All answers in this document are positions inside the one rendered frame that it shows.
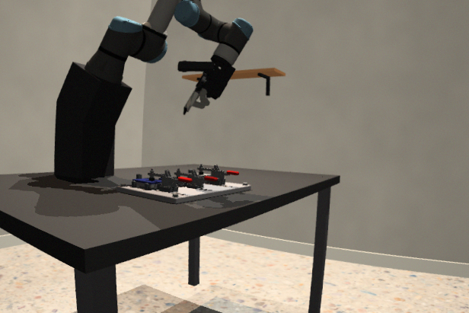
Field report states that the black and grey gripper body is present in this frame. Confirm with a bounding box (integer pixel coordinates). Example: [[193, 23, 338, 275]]
[[198, 55, 235, 100]]

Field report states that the red-handled toggle clamp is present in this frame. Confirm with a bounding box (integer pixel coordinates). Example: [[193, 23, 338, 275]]
[[197, 164, 239, 185]]

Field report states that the toggle clamp with red handle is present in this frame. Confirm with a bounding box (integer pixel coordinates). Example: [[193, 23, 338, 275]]
[[174, 168, 218, 189], [148, 168, 192, 193]]

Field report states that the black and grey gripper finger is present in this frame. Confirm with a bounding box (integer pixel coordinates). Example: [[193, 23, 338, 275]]
[[187, 75, 210, 112], [183, 103, 205, 115]]

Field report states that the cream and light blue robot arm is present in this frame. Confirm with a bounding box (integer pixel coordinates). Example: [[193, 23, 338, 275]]
[[85, 0, 254, 84]]

